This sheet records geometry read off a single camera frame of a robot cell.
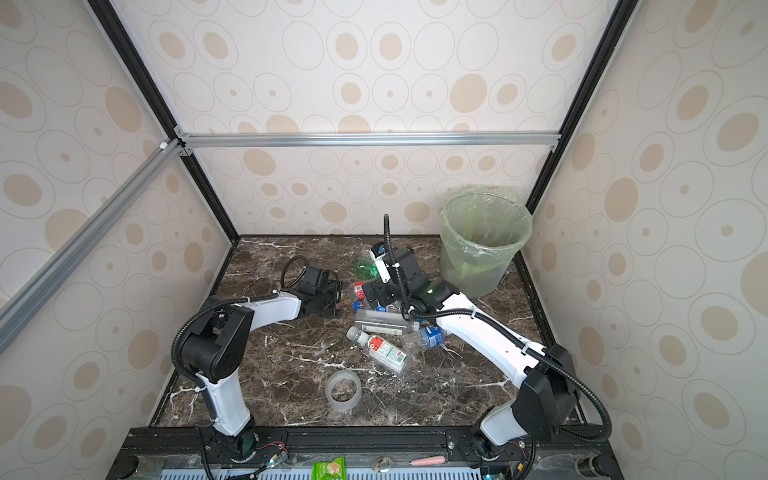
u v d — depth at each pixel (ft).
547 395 1.34
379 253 2.21
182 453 2.39
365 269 3.48
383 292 2.28
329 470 2.25
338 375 2.72
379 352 2.76
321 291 2.74
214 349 1.64
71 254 1.95
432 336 2.86
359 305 3.22
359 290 3.21
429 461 2.34
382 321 3.10
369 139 2.89
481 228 3.36
